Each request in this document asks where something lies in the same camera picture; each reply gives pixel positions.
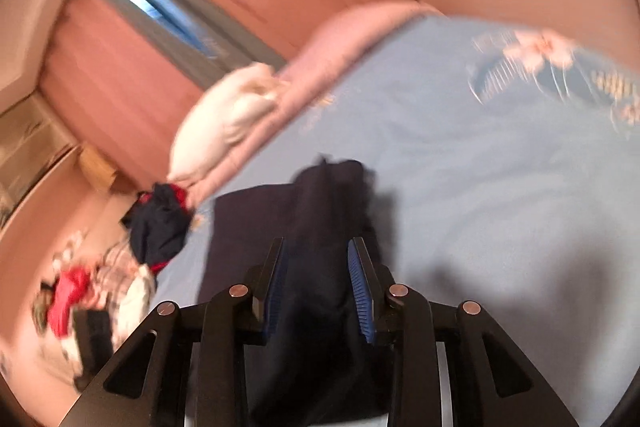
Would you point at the blue floral bedsheet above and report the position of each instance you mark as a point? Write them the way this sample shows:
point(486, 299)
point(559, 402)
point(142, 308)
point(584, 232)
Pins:
point(475, 207)

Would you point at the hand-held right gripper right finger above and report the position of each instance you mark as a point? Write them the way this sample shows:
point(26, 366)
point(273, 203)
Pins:
point(361, 292)

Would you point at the navy and red garment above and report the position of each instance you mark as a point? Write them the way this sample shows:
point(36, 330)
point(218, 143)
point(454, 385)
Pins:
point(155, 227)

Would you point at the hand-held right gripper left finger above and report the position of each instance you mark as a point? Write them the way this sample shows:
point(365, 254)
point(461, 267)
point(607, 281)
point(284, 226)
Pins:
point(274, 292)

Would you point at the dark navy garment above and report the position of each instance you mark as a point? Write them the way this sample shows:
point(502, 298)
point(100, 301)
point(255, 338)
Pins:
point(320, 217)

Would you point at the cardboard box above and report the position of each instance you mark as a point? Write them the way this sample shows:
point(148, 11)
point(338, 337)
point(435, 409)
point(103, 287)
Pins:
point(100, 169)

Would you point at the pink blanket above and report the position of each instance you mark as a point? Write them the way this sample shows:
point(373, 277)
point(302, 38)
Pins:
point(340, 32)

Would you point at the black garment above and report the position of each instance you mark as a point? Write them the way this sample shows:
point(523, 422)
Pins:
point(95, 347)

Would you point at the plaid garment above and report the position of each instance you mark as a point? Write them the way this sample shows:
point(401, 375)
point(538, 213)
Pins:
point(115, 272)

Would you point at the wardrobe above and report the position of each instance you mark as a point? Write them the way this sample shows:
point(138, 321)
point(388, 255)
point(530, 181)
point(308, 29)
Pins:
point(30, 147)

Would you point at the white folded cloth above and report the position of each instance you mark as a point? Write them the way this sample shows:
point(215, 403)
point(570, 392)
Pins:
point(132, 302)

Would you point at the white sock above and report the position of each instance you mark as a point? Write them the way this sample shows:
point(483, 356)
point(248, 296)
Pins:
point(220, 127)

